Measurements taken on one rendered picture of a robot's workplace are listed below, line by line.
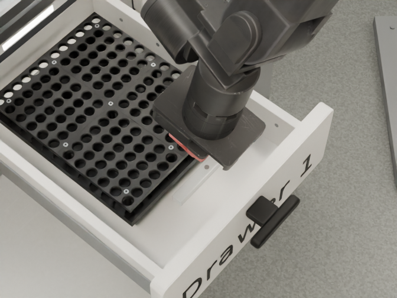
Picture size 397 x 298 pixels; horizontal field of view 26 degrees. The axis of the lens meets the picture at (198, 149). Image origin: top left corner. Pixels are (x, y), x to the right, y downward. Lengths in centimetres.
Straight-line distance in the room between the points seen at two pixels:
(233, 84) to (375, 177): 128
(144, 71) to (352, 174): 107
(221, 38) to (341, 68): 146
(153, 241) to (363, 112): 121
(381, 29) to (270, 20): 153
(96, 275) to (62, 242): 6
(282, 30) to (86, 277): 46
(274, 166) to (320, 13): 24
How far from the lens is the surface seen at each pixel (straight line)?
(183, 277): 87
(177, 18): 79
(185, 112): 85
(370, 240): 194
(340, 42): 224
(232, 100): 78
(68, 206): 94
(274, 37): 71
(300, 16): 71
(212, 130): 84
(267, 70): 175
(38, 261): 107
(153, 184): 94
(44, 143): 98
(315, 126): 95
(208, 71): 77
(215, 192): 100
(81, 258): 106
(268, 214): 91
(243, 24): 71
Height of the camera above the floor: 171
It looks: 58 degrees down
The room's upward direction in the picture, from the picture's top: straight up
